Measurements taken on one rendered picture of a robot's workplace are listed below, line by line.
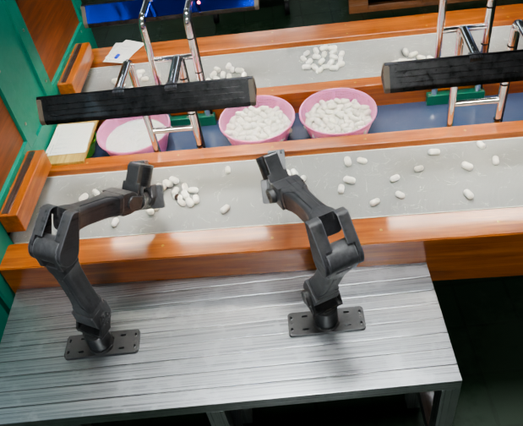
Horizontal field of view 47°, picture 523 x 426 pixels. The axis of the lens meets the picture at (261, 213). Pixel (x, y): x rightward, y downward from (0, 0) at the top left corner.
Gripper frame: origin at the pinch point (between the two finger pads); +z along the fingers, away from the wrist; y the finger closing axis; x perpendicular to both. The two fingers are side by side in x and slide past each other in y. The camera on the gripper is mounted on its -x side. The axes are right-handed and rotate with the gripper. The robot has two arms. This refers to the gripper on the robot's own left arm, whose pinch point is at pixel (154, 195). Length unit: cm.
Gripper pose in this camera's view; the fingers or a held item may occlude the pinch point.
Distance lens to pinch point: 180.5
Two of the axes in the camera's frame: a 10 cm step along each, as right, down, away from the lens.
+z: 0.9, -0.9, 9.9
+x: 0.8, 9.9, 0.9
